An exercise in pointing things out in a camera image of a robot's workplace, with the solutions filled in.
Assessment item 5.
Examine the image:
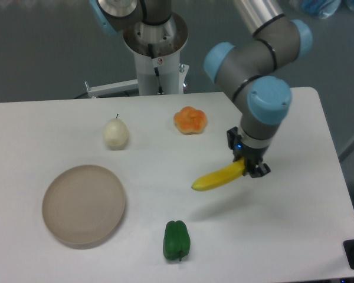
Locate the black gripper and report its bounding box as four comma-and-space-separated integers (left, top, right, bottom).
227, 127, 272, 178

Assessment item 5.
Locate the yellow banana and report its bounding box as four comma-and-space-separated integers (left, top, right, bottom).
191, 158, 245, 192

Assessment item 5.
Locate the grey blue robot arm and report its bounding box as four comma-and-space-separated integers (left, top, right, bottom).
90, 1, 313, 177

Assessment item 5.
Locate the orange bread roll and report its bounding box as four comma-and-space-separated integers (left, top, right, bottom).
173, 106, 208, 134

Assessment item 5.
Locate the green bell pepper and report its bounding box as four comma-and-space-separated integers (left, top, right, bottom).
163, 221, 191, 261

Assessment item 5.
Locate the white pear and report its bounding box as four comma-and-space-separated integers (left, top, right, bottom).
102, 114, 129, 150

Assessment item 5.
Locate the beige round plate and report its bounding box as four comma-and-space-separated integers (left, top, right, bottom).
42, 165, 126, 249

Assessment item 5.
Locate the blue plastic bag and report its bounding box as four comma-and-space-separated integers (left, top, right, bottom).
289, 0, 342, 19

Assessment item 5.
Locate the black cable on pedestal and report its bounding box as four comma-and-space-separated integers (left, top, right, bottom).
147, 43, 163, 94

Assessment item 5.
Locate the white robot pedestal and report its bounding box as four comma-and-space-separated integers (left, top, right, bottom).
123, 12, 188, 96

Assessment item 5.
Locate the white metal bracket left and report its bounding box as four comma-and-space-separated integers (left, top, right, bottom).
84, 79, 138, 98

